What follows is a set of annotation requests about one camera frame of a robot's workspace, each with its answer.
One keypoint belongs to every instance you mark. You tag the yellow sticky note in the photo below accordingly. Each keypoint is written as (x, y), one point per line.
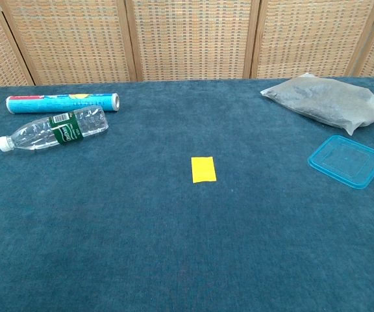
(203, 170)

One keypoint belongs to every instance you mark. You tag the blue velvet tablecloth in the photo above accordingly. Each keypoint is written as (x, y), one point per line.
(109, 227)

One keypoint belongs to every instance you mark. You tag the grey granule filled bag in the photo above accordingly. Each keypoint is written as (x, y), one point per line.
(326, 100)

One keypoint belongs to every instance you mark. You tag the blue printed wrap roll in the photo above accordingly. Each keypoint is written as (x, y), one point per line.
(44, 104)

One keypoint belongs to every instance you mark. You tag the clear plastic water bottle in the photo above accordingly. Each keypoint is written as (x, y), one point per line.
(34, 133)

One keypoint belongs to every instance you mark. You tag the blue translucent container lid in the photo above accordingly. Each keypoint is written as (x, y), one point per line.
(347, 161)

